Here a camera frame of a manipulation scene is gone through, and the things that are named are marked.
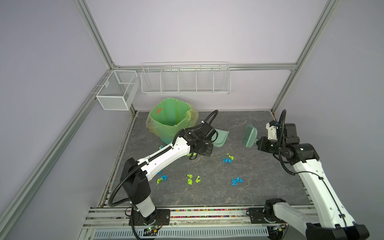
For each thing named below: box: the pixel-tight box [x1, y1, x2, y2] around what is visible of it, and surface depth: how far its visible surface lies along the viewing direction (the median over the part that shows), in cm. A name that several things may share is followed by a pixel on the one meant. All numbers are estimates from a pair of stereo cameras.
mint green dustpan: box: [211, 128, 230, 148], surface depth 88 cm
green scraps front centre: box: [187, 174, 201, 185], surface depth 86 cm
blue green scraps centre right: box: [222, 153, 234, 163], surface depth 95 cm
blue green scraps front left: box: [156, 170, 168, 185], surface depth 88 cm
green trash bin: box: [145, 98, 199, 144], surface depth 93 cm
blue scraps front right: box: [231, 176, 244, 186], surface depth 86 cm
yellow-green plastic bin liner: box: [145, 98, 199, 144], surface depth 93 cm
